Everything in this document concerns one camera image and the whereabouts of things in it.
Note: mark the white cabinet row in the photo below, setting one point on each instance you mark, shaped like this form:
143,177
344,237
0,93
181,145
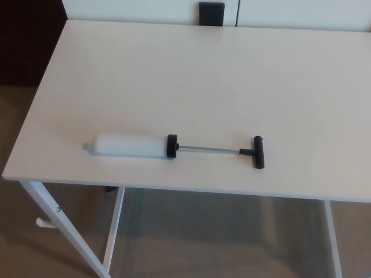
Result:
130,11

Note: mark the small white peg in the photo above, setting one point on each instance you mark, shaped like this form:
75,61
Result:
43,223

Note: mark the dark brown cabinet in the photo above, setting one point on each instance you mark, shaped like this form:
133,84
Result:
29,40

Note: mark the black wall socket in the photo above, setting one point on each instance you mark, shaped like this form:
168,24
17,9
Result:
211,14

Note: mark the white desk leg frame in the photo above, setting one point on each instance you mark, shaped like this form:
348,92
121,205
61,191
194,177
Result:
331,237
52,207

